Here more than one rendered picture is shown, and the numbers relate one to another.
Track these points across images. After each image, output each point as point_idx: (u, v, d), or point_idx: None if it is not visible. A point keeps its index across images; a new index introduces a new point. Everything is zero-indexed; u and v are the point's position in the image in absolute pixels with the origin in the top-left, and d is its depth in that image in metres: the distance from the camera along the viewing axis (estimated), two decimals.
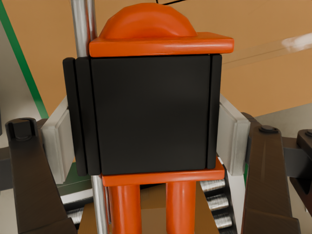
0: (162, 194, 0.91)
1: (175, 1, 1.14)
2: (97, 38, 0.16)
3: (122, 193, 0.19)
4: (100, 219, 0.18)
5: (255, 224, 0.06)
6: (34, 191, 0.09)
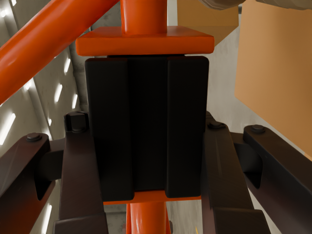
0: None
1: None
2: None
3: None
4: None
5: (225, 221, 0.06)
6: (78, 182, 0.09)
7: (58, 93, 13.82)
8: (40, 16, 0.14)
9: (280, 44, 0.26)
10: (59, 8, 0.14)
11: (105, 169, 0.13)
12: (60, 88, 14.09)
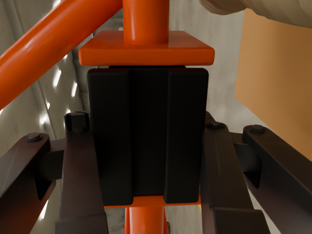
0: None
1: None
2: None
3: None
4: None
5: (225, 221, 0.06)
6: (79, 181, 0.09)
7: (56, 78, 13.58)
8: (43, 22, 0.14)
9: (281, 48, 0.26)
10: (62, 16, 0.14)
11: (105, 175, 0.13)
12: (59, 74, 13.85)
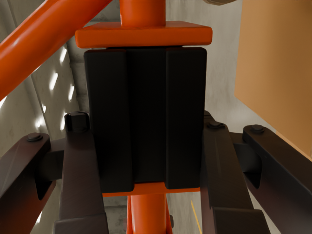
0: None
1: None
2: None
3: None
4: None
5: (225, 221, 0.06)
6: (79, 181, 0.09)
7: (53, 81, 13.58)
8: (40, 10, 0.14)
9: (279, 46, 0.27)
10: (58, 2, 0.14)
11: (105, 160, 0.13)
12: (55, 77, 13.85)
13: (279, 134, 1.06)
